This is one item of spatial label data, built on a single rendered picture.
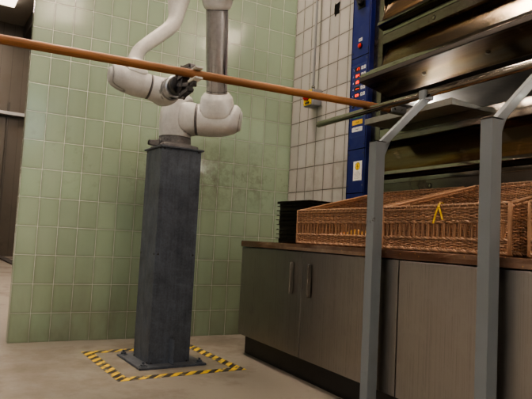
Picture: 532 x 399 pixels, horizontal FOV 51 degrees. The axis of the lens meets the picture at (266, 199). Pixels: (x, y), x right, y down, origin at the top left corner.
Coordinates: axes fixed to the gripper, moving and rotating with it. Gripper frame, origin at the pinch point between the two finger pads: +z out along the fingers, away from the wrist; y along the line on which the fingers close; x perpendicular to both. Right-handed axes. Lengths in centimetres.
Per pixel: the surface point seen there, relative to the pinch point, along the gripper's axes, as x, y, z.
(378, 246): -55, 58, 38
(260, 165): -95, 12, -123
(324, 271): -59, 69, 2
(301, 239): -65, 57, -25
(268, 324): -60, 98, -42
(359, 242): -64, 57, 16
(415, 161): -113, 19, -5
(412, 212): -64, 46, 45
